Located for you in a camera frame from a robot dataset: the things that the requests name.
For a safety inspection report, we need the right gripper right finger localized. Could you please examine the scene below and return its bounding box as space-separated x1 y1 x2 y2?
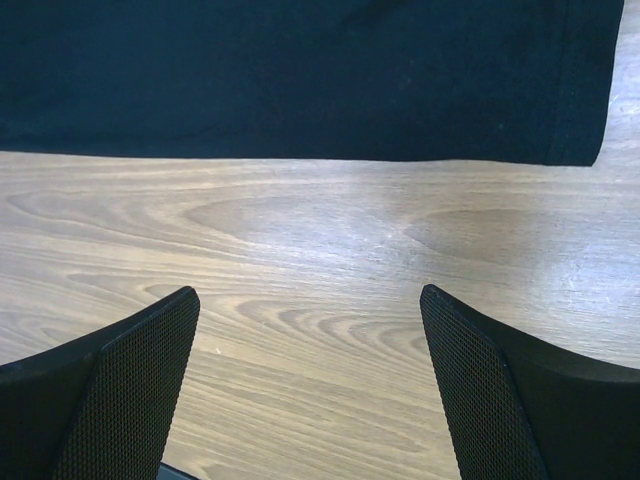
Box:
420 285 639 479

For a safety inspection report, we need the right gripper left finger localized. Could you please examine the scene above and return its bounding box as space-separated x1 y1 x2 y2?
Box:
1 287 200 479

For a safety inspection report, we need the black t-shirt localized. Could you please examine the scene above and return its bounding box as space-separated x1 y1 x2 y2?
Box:
1 0 623 166

